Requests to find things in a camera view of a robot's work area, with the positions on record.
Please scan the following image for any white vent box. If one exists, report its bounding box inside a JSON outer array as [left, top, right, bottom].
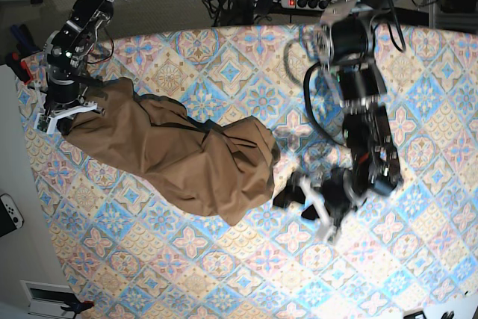
[[20, 280, 76, 318]]

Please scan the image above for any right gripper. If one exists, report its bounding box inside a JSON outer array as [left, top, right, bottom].
[[35, 72, 105, 134]]

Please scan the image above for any game console with white controller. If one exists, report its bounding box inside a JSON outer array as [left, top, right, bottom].
[[0, 193, 24, 237]]

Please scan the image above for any orange and black clamp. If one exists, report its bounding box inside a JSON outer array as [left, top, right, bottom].
[[60, 301, 94, 316]]

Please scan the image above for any red and black clamp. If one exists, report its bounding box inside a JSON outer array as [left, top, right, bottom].
[[5, 52, 33, 85]]

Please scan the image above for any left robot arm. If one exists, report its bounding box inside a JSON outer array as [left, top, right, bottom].
[[273, 0, 403, 243]]

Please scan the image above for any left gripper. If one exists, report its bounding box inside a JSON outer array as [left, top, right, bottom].
[[273, 168, 368, 243]]

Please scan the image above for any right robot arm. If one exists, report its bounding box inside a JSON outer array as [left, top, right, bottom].
[[34, 0, 114, 134]]

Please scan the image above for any white power strip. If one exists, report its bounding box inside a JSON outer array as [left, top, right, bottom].
[[279, 0, 329, 11]]

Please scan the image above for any brown t-shirt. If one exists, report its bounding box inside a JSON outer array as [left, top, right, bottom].
[[64, 78, 280, 226]]

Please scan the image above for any patterned tablecloth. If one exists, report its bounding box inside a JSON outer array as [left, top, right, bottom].
[[16, 25, 477, 318]]

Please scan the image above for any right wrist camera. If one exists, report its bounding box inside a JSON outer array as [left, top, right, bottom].
[[34, 113, 57, 135]]

